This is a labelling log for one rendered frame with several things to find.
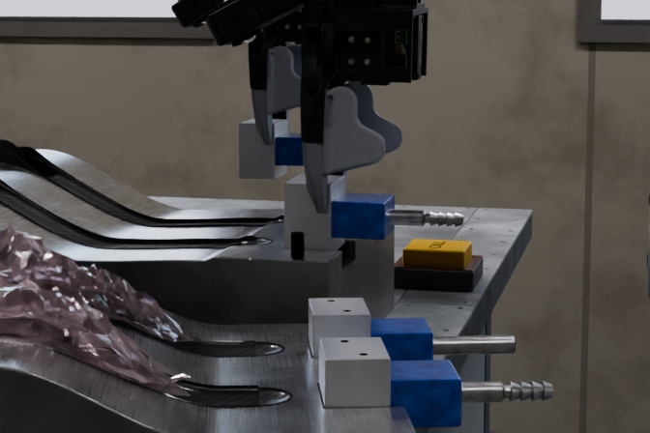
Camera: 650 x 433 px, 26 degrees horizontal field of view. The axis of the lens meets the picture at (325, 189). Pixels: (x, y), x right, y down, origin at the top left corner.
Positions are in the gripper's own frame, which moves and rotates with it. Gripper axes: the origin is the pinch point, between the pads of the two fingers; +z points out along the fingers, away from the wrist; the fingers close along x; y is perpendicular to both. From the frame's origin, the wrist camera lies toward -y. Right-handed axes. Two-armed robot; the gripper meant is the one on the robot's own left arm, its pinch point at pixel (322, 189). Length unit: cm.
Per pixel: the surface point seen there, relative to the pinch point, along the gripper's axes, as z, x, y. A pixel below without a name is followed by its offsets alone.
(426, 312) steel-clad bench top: 13.5, 17.7, 5.5
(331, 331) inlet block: 5.4, -19.9, 5.4
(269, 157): 1.6, 26.7, -11.5
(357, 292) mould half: 8.5, 3.0, 2.3
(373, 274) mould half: 8.5, 9.6, 2.3
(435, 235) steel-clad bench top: 15, 58, 0
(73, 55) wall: 8, 225, -116
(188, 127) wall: 24, 221, -85
